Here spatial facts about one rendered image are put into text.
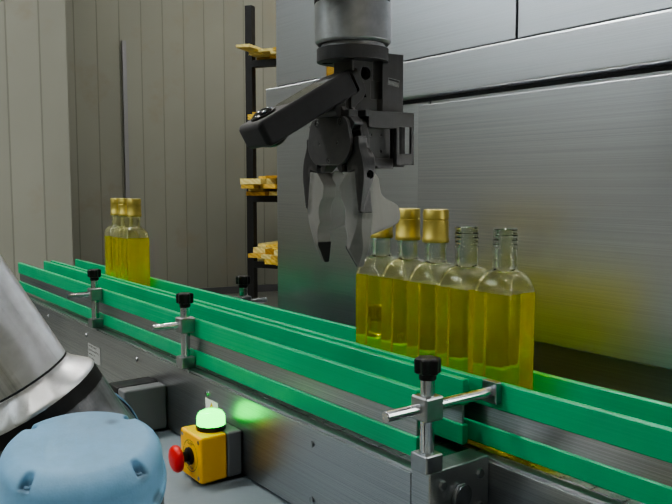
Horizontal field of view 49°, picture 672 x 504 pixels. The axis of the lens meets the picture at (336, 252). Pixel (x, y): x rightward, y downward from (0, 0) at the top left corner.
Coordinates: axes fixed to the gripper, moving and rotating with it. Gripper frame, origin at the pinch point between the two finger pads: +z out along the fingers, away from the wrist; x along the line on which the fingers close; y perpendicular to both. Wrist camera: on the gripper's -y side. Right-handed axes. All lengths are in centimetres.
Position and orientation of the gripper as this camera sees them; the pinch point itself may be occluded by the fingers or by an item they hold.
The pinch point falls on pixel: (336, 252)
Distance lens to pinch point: 74.5
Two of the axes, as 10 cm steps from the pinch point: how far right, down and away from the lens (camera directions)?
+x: -5.8, -0.8, 8.1
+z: 0.0, 9.9, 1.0
